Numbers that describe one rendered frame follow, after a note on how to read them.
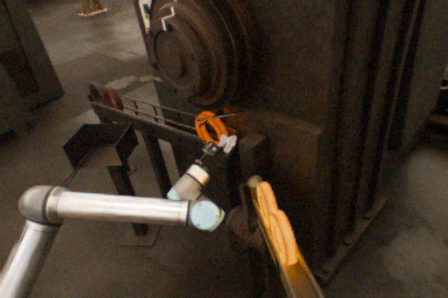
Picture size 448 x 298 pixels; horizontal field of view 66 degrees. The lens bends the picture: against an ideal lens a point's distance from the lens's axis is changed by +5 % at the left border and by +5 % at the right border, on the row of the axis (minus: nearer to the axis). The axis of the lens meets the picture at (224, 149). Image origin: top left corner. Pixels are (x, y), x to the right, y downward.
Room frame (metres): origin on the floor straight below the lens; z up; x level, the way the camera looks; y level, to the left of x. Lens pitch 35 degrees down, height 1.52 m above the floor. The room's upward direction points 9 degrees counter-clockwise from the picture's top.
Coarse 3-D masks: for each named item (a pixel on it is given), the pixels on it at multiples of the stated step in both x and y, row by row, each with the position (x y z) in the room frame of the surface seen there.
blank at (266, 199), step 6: (258, 186) 0.82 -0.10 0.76; (264, 186) 0.80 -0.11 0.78; (270, 186) 0.80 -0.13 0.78; (258, 192) 0.83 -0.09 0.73; (264, 192) 0.77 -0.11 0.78; (270, 192) 0.77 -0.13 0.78; (258, 198) 0.84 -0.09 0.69; (264, 198) 0.75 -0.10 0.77; (270, 198) 0.75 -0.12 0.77; (264, 204) 0.75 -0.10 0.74; (270, 204) 0.73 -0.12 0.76; (276, 204) 0.73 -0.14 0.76; (264, 210) 0.79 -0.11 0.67; (270, 210) 0.72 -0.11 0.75; (276, 210) 0.72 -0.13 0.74; (264, 216) 0.77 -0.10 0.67; (270, 228) 0.72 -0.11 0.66
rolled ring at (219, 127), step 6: (204, 114) 1.23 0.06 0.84; (210, 114) 1.22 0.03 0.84; (204, 120) 1.23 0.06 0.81; (210, 120) 1.20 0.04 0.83; (216, 120) 1.19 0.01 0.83; (198, 126) 1.27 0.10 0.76; (204, 126) 1.28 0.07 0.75; (216, 126) 1.17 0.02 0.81; (222, 126) 1.17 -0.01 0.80; (198, 132) 1.28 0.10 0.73; (204, 132) 1.27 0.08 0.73; (216, 132) 1.17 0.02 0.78; (222, 132) 1.16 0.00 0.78; (204, 138) 1.25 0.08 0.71; (210, 138) 1.26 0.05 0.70; (216, 144) 1.19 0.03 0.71
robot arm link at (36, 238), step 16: (32, 224) 0.87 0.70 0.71; (48, 224) 0.88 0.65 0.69; (16, 240) 0.86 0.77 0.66; (32, 240) 0.84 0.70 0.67; (48, 240) 0.85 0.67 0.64; (16, 256) 0.81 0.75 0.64; (32, 256) 0.81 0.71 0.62; (16, 272) 0.77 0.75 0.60; (32, 272) 0.78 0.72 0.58; (0, 288) 0.74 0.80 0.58; (16, 288) 0.74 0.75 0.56; (32, 288) 0.76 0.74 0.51
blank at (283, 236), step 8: (272, 216) 0.67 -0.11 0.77; (280, 216) 0.65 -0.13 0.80; (272, 224) 0.68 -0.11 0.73; (280, 224) 0.62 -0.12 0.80; (288, 224) 0.62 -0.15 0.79; (272, 232) 0.68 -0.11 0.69; (280, 232) 0.60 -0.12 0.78; (288, 232) 0.60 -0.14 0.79; (280, 240) 0.65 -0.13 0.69; (288, 240) 0.58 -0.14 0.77; (280, 248) 0.62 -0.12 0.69; (288, 248) 0.57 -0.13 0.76; (296, 248) 0.57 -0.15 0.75; (280, 256) 0.61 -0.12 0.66; (288, 256) 0.56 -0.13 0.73; (296, 256) 0.56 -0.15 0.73; (288, 264) 0.56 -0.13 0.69
